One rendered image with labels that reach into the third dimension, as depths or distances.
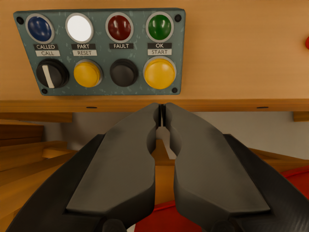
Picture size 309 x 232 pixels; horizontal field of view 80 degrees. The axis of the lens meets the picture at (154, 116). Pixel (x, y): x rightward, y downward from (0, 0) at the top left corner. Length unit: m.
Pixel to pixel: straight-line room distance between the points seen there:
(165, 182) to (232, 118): 0.92
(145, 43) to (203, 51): 0.08
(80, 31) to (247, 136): 1.13
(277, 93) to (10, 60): 0.31
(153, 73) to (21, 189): 0.43
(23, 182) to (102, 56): 0.40
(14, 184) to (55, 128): 0.79
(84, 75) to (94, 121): 0.99
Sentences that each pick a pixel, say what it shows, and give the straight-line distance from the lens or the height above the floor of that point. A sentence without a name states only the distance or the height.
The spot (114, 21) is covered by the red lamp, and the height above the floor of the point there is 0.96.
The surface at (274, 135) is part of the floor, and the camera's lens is 1.30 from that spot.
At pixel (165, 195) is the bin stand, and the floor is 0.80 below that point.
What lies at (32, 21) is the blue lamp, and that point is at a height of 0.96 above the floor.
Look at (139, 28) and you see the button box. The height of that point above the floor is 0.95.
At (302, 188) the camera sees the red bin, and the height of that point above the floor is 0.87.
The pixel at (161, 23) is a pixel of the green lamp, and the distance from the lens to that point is 0.18.
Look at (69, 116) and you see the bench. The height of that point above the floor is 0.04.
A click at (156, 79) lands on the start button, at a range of 0.18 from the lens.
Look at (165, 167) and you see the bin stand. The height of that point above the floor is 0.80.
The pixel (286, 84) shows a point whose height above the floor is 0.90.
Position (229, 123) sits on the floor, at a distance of 1.18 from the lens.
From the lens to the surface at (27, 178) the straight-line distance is 0.54.
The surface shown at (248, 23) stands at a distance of 0.26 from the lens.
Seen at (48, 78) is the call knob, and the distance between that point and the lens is 0.20.
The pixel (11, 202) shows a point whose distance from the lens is 0.52.
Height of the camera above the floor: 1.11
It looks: 86 degrees down
